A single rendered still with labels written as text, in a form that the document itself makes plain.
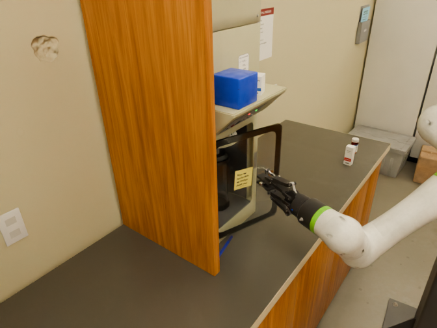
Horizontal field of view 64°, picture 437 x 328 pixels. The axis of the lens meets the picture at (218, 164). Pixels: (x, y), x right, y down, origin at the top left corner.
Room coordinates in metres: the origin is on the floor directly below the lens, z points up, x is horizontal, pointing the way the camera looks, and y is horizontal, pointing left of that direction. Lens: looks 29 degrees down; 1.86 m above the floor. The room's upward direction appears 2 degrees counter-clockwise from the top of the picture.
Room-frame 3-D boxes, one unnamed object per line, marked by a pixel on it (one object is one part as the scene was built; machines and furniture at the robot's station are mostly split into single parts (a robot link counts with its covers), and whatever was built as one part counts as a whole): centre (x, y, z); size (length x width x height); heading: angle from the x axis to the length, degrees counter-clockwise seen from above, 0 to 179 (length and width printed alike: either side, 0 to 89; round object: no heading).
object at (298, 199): (0.93, -0.25, 1.20); 0.09 x 0.07 x 0.08; 32
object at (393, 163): (3.29, -1.68, 0.17); 0.60 x 0.42 x 0.33; 50
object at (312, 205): (0.87, -0.29, 1.20); 0.12 x 0.06 x 0.09; 122
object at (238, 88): (1.03, -0.05, 1.56); 0.10 x 0.10 x 0.09; 52
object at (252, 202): (1.07, -0.10, 1.19); 0.30 x 0.01 x 0.40; 121
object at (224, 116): (1.08, -0.10, 1.46); 0.32 x 0.11 x 0.10; 142
